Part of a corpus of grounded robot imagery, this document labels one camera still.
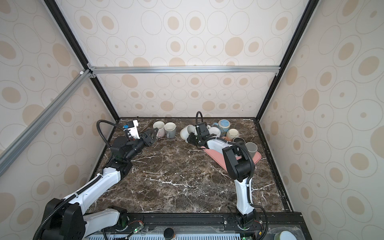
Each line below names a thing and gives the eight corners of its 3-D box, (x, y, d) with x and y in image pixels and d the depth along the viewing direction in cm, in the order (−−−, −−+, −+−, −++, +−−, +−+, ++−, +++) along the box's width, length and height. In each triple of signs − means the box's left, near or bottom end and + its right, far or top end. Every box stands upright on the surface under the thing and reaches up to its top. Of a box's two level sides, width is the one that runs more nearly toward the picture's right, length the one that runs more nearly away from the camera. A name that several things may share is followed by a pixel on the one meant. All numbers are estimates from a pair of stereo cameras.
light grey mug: (165, 142, 107) (162, 133, 99) (167, 131, 114) (164, 122, 106) (175, 142, 107) (174, 133, 99) (176, 131, 114) (175, 122, 106)
